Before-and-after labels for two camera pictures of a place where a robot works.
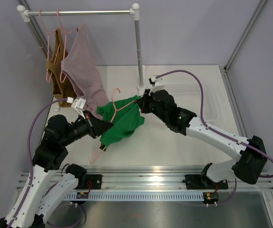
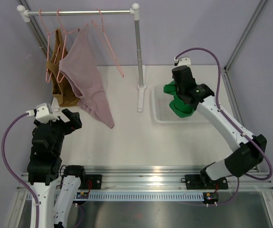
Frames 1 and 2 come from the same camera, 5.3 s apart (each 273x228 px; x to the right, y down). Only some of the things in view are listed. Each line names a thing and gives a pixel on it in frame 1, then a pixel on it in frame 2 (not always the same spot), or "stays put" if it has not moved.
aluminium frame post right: x=224 y=70 stays put
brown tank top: x=62 y=89 stays put
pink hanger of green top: x=115 y=111 -> x=122 y=76
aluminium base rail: x=150 y=178 stays put
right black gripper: x=143 y=102 -> x=176 y=88
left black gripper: x=96 y=127 -> x=75 y=122
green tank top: x=126 y=116 -> x=177 y=106
